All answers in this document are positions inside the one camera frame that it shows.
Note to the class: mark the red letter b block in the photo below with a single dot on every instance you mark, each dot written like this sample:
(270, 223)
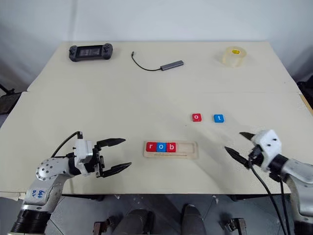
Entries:
(171, 147)

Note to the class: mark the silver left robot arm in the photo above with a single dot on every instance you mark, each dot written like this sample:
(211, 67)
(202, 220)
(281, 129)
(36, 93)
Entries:
(46, 170)

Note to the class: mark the blue letter t block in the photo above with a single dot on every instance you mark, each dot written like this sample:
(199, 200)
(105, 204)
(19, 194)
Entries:
(219, 118)

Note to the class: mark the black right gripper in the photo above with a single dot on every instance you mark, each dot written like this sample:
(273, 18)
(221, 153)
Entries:
(256, 154)

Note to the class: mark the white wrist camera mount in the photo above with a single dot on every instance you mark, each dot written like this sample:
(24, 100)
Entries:
(269, 144)
(83, 151)

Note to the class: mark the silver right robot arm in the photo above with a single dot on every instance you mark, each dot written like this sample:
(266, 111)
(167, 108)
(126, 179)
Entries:
(299, 176)

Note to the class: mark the dark rounded robot foot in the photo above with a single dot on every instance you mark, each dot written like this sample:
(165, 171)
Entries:
(134, 221)
(193, 220)

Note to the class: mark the dark grey handheld game console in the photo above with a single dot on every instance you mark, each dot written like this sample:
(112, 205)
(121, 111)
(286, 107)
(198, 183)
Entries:
(90, 52)

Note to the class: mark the red letter o block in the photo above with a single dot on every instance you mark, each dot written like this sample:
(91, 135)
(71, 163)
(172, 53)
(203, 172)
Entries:
(196, 117)

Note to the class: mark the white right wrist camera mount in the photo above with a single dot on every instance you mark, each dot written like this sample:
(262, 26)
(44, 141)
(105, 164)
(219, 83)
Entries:
(269, 144)

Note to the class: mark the wooden letter tray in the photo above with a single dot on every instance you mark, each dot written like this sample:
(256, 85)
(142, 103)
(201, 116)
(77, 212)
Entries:
(190, 153)

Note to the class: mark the black stand beside table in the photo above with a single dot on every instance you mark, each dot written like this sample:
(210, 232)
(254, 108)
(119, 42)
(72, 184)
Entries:
(8, 101)

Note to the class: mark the dark object beside table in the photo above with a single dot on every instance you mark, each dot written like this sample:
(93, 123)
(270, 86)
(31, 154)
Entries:
(305, 91)

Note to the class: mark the red letter r block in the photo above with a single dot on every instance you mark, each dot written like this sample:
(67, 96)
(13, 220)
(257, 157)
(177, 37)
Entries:
(151, 147)

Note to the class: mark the clear tape roll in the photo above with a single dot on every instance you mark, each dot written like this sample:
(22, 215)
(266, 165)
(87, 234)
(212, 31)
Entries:
(234, 57)

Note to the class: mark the blue letter o block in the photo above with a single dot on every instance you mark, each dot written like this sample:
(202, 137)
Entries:
(161, 147)

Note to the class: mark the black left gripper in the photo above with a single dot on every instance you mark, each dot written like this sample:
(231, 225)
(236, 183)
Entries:
(99, 165)

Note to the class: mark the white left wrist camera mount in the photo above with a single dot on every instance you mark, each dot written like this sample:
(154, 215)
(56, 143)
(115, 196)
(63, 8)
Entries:
(83, 151)

